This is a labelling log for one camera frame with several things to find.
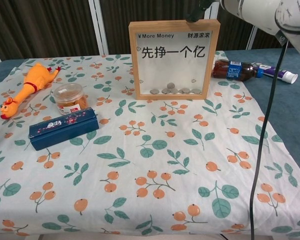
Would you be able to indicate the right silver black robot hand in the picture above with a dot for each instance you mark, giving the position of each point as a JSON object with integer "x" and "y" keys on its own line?
{"x": 202, "y": 7}

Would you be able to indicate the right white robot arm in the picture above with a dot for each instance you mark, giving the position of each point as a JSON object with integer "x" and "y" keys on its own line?
{"x": 265, "y": 12}

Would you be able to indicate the dark pleated curtain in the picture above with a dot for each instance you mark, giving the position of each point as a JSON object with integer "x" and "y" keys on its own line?
{"x": 267, "y": 40}
{"x": 40, "y": 27}
{"x": 152, "y": 10}

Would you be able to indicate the cola bottle with blue label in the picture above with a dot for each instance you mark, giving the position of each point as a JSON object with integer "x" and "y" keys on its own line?
{"x": 233, "y": 70}

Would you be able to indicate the purple and white toothpaste tube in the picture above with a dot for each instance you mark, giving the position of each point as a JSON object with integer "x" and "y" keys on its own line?
{"x": 288, "y": 76}

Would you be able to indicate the clear plastic snack jar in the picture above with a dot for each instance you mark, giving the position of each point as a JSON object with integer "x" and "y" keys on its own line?
{"x": 70, "y": 100}

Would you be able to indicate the fruit and leaf print tablecloth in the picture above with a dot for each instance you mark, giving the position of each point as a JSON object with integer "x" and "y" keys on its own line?
{"x": 140, "y": 175}

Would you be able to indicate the orange rubber chicken toy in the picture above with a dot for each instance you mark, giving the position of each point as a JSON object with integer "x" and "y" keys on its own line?
{"x": 35, "y": 82}

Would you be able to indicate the dark blue rectangular box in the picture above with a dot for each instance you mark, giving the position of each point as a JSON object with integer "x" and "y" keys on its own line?
{"x": 65, "y": 132}

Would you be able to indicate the wooden frame money box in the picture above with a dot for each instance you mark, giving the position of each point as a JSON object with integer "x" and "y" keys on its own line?
{"x": 172, "y": 72}

